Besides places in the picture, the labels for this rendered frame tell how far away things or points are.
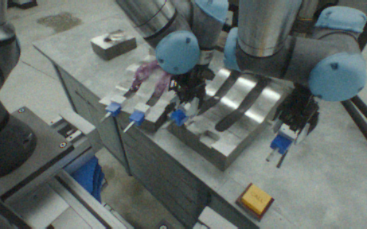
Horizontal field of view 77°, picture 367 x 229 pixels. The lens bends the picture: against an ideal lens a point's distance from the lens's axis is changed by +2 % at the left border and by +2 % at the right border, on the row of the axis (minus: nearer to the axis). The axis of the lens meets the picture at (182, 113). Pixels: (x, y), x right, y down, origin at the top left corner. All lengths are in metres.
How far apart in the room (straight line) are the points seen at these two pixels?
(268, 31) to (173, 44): 0.14
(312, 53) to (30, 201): 0.65
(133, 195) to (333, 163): 1.19
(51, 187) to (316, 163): 0.80
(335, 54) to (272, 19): 0.14
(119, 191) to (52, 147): 1.13
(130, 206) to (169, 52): 1.35
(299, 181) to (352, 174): 0.18
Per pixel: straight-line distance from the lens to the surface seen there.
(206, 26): 0.54
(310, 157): 0.92
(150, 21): 0.38
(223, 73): 0.96
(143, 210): 1.60
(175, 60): 0.39
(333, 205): 0.85
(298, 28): 1.23
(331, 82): 0.42
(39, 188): 0.67
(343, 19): 0.50
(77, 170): 0.72
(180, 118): 0.72
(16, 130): 0.60
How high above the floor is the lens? 1.46
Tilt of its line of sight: 44 degrees down
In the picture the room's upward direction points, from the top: straight up
